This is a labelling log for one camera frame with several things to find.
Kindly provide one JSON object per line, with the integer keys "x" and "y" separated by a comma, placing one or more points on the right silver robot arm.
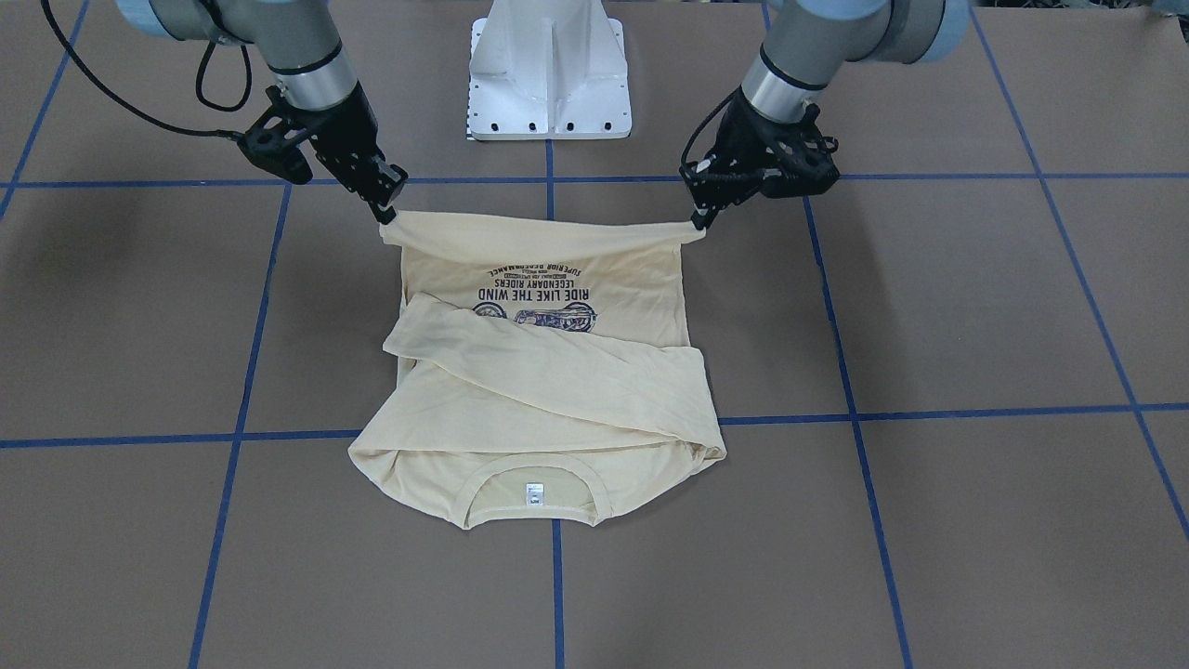
{"x": 298, "y": 40}

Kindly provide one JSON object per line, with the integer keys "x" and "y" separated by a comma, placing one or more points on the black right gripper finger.
{"x": 703, "y": 218}

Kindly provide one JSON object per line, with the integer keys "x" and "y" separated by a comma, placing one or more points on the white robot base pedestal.
{"x": 548, "y": 70}

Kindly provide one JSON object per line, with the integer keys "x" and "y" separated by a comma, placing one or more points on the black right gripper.
{"x": 341, "y": 130}

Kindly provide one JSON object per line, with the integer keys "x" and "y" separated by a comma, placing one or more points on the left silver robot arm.
{"x": 810, "y": 41}

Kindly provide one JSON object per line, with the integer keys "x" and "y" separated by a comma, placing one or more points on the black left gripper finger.
{"x": 383, "y": 212}

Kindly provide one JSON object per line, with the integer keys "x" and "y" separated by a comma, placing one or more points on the cream long-sleeve printed shirt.
{"x": 545, "y": 371}

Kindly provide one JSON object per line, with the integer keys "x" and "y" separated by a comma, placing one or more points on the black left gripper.
{"x": 740, "y": 139}

